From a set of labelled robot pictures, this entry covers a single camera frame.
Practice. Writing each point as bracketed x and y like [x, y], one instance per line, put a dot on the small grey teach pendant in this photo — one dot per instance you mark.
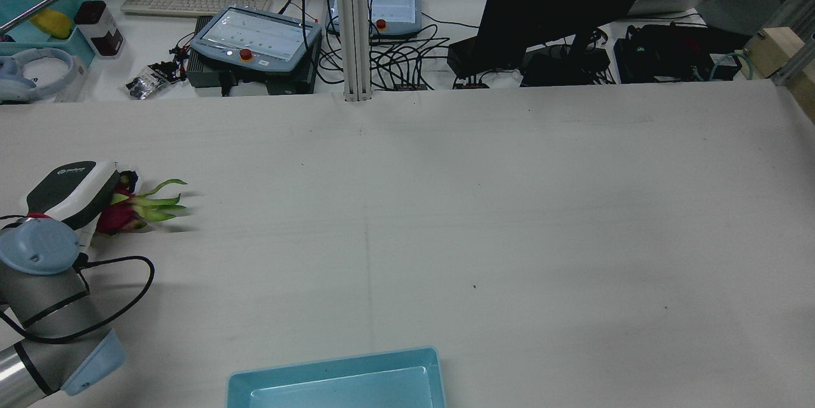
[395, 10]

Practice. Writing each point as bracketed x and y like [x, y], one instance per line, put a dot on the plastic bag of black parts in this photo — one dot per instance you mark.
[148, 80]

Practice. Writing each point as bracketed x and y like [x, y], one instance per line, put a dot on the red dragon fruit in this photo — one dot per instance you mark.
[118, 220]

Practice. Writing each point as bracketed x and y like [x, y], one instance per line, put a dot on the white computer keyboard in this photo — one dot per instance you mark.
[191, 3]

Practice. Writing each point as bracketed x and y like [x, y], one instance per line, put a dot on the white aluminium profile post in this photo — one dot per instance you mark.
[353, 26]

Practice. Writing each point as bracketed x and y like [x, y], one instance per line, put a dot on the yellow soft object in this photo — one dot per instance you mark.
[52, 23]

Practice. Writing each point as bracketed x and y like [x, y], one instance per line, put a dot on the blue storage tray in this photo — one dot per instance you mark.
[19, 4]

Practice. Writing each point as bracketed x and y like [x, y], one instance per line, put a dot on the light blue plastic bin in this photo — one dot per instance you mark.
[337, 382]

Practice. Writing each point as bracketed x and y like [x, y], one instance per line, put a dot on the large grey teach pendant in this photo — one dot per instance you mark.
[255, 35]

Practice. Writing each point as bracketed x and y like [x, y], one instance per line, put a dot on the light blue headphones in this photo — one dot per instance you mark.
[38, 63]

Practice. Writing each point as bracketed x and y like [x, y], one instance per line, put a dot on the dark jar with black lid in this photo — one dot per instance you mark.
[100, 29]

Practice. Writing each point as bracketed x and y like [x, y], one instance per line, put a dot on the black power adapter box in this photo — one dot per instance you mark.
[463, 55]

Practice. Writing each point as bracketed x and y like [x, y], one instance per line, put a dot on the left UR5e robot arm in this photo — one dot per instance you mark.
[44, 293]

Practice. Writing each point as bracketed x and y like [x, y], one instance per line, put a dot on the wooden frame block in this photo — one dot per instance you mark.
[773, 51]

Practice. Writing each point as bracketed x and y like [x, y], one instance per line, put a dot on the grey controller box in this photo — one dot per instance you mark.
[207, 79]

